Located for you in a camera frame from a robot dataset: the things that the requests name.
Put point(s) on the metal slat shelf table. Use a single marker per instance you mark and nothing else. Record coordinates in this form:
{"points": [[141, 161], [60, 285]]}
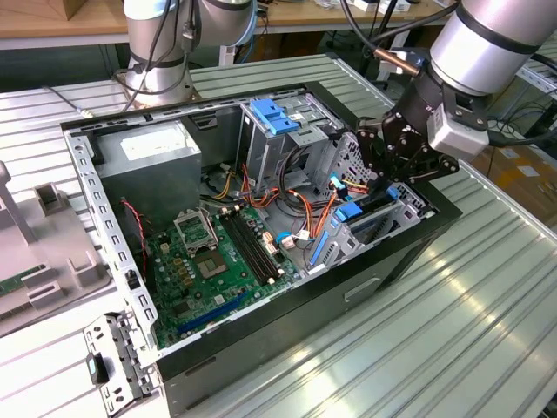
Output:
{"points": [[544, 65]]}

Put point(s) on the metal disk bay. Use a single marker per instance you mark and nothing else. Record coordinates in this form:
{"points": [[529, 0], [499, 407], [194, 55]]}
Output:
{"points": [[348, 235]]}

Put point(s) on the metal optical drive cage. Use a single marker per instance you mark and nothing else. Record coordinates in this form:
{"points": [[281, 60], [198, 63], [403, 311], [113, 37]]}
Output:
{"points": [[265, 152]]}

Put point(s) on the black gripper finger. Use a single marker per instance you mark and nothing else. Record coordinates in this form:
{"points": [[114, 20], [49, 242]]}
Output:
{"points": [[435, 165], [370, 139]]}

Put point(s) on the metal slot cover bracket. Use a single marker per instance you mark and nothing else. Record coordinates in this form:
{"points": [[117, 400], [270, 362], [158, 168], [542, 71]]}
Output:
{"points": [[104, 324]]}

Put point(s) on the wooden desk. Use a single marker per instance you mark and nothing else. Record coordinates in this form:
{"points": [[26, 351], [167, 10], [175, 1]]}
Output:
{"points": [[304, 13]]}

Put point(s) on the grey parts rack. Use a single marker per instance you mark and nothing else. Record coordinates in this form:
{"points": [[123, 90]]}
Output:
{"points": [[48, 244]]}

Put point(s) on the blue plastic drive latch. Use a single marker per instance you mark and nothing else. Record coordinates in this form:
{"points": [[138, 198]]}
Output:
{"points": [[272, 117]]}

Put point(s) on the hard disk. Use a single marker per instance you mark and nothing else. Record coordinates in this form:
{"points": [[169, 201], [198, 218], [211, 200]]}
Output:
{"points": [[348, 213]]}

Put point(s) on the black RAM slot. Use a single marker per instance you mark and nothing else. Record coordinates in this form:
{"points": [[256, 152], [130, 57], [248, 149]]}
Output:
{"points": [[258, 244], [246, 248]]}

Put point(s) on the black tripod stand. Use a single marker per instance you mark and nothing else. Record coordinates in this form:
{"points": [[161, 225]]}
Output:
{"points": [[389, 13]]}

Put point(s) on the black PC case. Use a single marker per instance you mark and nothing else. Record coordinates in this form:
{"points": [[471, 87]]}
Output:
{"points": [[270, 344]]}

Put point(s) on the green motherboard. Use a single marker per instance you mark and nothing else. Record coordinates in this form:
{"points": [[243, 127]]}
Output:
{"points": [[204, 296]]}

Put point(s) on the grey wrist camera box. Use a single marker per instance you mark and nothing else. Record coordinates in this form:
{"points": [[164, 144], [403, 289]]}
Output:
{"points": [[457, 139]]}

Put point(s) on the grey power supply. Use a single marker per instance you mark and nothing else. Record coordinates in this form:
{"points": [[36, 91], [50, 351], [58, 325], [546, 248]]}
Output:
{"points": [[148, 183]]}

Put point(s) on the CPU socket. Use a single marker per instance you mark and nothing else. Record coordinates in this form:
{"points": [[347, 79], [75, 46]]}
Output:
{"points": [[211, 263]]}

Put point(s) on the white box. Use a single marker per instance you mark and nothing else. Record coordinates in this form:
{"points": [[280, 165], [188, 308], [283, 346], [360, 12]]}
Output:
{"points": [[365, 5], [402, 5]]}

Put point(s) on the blue expansion slot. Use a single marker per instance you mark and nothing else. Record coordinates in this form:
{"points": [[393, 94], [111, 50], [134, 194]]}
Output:
{"points": [[213, 314]]}

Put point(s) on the small brown box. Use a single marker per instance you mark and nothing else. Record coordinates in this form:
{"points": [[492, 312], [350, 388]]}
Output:
{"points": [[76, 6]]}

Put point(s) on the green RAM stick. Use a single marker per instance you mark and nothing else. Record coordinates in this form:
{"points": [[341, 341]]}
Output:
{"points": [[17, 281]]}

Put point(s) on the black latch with blue tab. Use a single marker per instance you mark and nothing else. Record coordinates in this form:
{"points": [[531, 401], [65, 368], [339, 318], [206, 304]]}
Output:
{"points": [[96, 370]]}

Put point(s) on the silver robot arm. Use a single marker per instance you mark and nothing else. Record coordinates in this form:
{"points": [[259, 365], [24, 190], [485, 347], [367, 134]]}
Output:
{"points": [[478, 48]]}

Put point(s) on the large cardboard box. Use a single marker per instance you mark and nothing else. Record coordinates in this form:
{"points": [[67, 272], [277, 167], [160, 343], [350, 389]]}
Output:
{"points": [[522, 183]]}

